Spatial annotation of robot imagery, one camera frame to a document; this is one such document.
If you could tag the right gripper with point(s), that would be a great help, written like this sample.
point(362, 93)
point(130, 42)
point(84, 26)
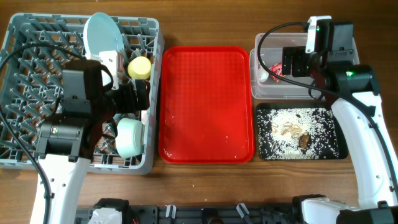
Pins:
point(295, 56)

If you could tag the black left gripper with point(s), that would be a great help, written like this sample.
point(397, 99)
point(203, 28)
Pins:
point(129, 105)

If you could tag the red snack wrapper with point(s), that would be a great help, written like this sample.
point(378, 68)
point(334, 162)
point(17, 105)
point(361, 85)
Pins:
point(277, 69)

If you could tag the yellow plastic cup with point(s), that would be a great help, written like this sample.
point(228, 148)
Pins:
point(139, 68)

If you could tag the white napkin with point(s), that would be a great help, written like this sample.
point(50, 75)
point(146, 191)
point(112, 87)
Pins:
point(263, 75)

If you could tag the green bowl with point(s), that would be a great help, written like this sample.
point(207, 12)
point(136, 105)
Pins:
point(129, 141)

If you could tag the light blue plate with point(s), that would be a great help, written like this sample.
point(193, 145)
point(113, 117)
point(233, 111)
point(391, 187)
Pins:
point(101, 34)

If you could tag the rice and food scraps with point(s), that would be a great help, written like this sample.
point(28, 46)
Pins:
point(295, 133)

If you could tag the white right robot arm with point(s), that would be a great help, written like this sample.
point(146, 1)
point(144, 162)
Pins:
point(353, 93)

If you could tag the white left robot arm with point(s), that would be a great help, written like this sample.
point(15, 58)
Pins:
point(65, 149)

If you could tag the black waste tray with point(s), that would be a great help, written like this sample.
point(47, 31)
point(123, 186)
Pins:
point(342, 140)

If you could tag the grey dishwasher rack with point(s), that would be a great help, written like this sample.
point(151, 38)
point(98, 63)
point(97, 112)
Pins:
point(35, 49)

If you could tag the clear plastic bin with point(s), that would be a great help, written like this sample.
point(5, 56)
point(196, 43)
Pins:
point(271, 53)

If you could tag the red plastic tray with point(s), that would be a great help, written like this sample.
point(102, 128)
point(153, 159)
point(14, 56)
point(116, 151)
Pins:
point(206, 106)

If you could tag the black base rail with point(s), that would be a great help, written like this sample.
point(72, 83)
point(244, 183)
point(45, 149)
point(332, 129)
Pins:
point(267, 213)

